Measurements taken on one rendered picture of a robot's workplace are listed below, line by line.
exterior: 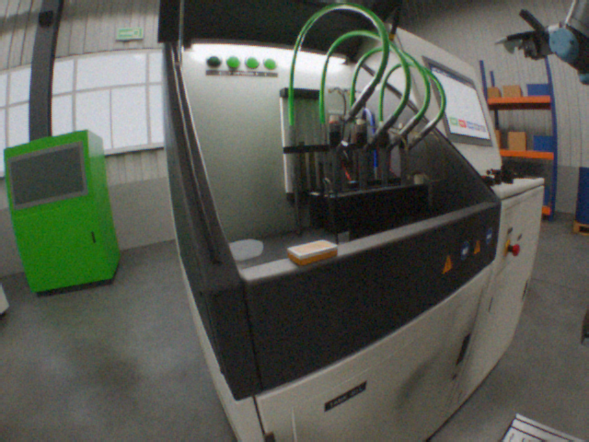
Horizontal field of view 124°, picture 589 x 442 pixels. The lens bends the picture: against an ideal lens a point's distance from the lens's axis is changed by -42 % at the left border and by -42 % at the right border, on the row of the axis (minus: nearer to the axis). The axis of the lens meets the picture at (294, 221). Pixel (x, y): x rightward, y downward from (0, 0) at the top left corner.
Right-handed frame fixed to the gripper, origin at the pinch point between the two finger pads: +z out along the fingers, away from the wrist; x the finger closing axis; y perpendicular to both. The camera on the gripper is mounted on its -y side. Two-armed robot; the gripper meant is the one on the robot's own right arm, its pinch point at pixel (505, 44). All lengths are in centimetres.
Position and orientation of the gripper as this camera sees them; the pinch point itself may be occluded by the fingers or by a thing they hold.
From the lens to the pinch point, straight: 108.7
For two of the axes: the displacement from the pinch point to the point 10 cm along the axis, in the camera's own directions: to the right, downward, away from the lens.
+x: 9.7, -2.3, 0.9
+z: -1.4, -2.1, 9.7
